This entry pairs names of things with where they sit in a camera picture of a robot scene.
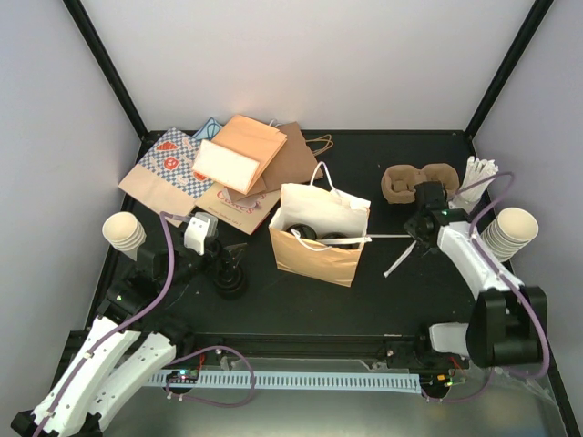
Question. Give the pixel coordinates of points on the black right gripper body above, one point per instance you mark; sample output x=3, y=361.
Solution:
x=412, y=226

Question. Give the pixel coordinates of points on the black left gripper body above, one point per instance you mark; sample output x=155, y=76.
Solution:
x=215, y=269

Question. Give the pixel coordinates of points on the white straw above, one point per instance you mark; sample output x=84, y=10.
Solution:
x=400, y=259
x=363, y=239

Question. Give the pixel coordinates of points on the orange kraft paper bag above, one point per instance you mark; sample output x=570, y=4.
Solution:
x=325, y=211

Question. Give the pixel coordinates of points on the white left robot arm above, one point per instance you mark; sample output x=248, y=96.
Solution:
x=117, y=358

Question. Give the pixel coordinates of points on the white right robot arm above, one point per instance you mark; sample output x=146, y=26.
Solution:
x=508, y=323

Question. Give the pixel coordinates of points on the black cup lid stack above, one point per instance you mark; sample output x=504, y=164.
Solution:
x=231, y=285

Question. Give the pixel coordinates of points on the cardboard cup carrier stack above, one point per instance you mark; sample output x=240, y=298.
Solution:
x=398, y=181

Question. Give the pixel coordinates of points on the cream cakes printed paper bag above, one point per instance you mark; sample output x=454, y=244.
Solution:
x=245, y=215

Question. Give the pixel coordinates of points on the cup of white straws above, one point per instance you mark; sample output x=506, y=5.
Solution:
x=478, y=173

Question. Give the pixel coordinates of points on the right stack of paper cups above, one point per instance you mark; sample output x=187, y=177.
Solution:
x=509, y=232

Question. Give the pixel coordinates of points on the stack of paper cups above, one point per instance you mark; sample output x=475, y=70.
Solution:
x=124, y=233
x=509, y=232

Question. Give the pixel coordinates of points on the blue checkered paper bag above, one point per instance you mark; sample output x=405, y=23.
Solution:
x=163, y=179

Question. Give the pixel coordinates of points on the left stack of paper cups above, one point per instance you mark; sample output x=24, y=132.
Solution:
x=124, y=233

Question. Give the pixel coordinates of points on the folded orange paper bag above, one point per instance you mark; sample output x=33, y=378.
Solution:
x=238, y=155

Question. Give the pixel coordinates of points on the dark brown paper bag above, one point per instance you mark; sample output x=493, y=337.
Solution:
x=296, y=160

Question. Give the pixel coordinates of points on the light blue paper bag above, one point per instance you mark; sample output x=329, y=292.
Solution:
x=209, y=130

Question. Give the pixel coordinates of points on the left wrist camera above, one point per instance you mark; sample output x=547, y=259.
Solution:
x=201, y=227

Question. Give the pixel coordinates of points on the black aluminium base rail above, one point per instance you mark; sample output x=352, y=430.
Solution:
x=398, y=351

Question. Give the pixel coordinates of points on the white slotted cable duct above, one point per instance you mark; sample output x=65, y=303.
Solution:
x=289, y=380

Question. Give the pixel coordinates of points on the right black frame post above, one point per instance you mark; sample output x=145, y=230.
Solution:
x=518, y=47

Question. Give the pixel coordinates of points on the black frame post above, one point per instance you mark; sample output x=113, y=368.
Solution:
x=86, y=28
x=518, y=47

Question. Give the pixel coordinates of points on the left black frame post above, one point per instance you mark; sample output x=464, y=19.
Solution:
x=86, y=28

